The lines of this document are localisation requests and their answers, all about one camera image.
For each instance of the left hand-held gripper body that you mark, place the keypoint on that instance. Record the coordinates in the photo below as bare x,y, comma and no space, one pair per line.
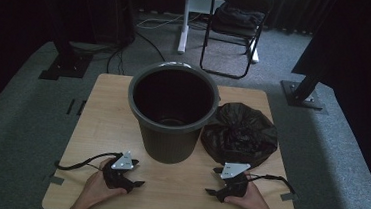
122,162

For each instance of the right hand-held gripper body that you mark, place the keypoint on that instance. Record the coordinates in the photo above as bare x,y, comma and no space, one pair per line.
231,170

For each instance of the dark grey trash bin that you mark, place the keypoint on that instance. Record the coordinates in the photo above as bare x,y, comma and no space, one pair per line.
170,146

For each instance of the black trash bag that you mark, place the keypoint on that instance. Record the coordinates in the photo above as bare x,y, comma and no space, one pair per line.
238,132

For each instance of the person's right hand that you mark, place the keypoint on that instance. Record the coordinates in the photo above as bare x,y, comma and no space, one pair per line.
252,201

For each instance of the person's left hand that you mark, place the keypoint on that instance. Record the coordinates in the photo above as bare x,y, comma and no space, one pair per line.
91,190

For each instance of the grey tape piece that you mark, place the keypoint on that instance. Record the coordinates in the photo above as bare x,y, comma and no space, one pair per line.
56,180
287,197

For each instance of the black tape strip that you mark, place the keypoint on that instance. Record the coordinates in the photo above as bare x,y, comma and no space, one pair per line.
70,106
81,107

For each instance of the grey metal stand base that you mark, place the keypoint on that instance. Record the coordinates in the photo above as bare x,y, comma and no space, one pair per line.
289,92

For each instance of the black stand base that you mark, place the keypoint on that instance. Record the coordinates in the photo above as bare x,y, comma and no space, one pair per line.
66,66

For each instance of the black folding chair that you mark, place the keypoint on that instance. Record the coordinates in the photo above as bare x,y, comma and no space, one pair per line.
232,30

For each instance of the dark folded cloth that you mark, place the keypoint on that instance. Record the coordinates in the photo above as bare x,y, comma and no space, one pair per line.
237,16

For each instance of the black curtain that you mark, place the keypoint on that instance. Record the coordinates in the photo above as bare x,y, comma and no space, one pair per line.
361,48
6,20

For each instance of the white desk frame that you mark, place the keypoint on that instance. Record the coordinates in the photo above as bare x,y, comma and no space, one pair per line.
183,37

